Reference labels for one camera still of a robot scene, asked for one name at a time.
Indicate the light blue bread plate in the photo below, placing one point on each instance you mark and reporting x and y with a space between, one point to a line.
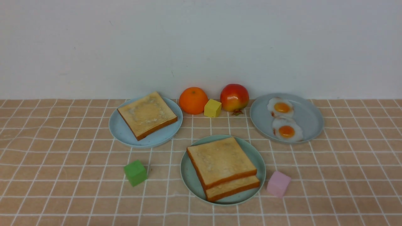
120 130

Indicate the light blue egg plate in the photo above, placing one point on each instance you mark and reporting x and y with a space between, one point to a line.
306 115

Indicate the pink cube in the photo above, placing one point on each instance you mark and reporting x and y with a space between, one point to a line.
278 183

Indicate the toast slice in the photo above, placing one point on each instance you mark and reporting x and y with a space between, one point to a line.
220 162
147 115
231 188

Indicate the red apple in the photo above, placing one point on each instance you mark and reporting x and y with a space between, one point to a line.
234 98

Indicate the orange checkered tablecloth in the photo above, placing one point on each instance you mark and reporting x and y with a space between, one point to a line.
60 166

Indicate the upper fried egg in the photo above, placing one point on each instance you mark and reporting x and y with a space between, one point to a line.
280 107

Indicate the green cube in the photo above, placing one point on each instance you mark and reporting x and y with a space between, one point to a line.
135 173

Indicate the fried egg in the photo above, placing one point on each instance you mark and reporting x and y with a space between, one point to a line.
280 107
286 129

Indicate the yellow cube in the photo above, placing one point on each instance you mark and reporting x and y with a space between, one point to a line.
212 109

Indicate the lower fried egg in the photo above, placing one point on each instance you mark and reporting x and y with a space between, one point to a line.
286 129

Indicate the orange fruit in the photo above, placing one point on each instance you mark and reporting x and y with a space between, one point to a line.
193 100

